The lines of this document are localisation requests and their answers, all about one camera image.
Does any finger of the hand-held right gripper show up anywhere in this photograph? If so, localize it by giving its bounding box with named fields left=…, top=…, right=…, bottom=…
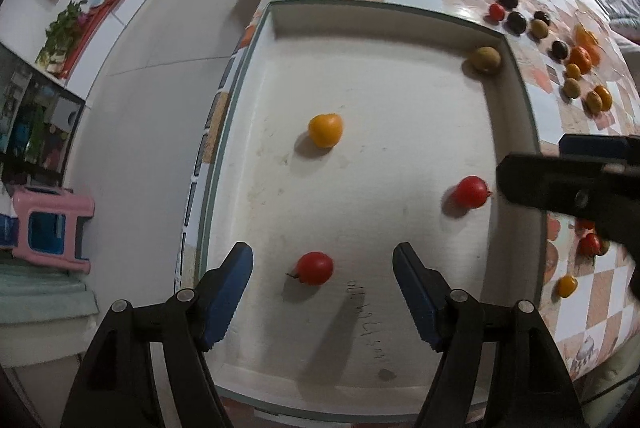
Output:
left=496, top=152, right=640, bottom=299
left=559, top=134, right=640, bottom=167

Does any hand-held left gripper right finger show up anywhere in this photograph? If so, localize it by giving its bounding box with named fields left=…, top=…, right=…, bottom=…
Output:
left=392, top=242, right=586, bottom=428

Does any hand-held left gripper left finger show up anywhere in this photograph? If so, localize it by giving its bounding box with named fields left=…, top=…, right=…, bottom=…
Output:
left=60, top=242, right=254, bottom=428

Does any white foam tray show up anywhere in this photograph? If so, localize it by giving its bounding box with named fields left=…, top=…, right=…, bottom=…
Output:
left=197, top=0, right=544, bottom=415

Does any yellow orange tomato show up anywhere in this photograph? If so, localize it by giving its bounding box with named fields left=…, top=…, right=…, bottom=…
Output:
left=308, top=113, right=344, bottom=149

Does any orange tangerine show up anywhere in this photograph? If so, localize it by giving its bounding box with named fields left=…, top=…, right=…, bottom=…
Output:
left=569, top=46, right=594, bottom=73
left=573, top=23, right=599, bottom=49

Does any green floor mat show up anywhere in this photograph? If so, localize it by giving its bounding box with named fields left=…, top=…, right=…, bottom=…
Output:
left=0, top=258, right=101, bottom=325

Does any pink plastic stool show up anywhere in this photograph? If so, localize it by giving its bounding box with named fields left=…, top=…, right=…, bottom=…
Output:
left=11, top=188, right=96, bottom=273

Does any black glass cabinet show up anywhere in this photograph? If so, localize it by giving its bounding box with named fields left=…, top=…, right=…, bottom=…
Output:
left=0, top=42, right=87, bottom=188

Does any green potted plant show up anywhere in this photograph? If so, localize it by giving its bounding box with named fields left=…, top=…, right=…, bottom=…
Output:
left=36, top=0, right=90, bottom=66

